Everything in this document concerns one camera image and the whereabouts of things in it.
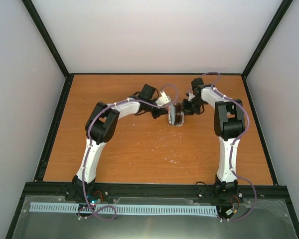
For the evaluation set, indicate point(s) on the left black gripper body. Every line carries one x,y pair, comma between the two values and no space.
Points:
154,114

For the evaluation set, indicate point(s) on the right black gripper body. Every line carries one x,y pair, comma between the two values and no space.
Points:
193,106

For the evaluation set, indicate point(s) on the brown tinted sunglasses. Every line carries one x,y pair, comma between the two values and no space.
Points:
178,113

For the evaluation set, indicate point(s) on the flag pattern glasses case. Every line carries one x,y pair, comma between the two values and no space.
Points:
171,115

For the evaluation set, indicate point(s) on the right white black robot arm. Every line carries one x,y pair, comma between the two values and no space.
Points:
229,125

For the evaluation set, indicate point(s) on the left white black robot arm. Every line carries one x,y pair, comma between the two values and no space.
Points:
101,126

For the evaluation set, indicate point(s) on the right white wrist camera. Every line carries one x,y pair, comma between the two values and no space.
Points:
190,96

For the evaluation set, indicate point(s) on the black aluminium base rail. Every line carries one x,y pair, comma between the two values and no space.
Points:
109,191

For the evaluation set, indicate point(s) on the light blue slotted cable duct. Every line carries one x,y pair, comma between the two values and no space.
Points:
146,210

